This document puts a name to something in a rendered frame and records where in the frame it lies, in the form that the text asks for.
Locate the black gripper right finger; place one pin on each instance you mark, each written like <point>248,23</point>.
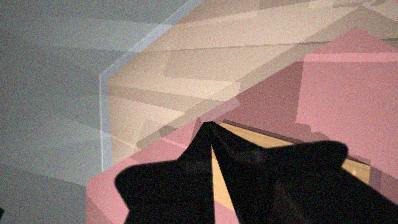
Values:
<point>246,166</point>

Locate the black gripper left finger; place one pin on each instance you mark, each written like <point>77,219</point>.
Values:
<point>189,175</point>

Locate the light wooden board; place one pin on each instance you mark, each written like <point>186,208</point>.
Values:
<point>358,169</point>

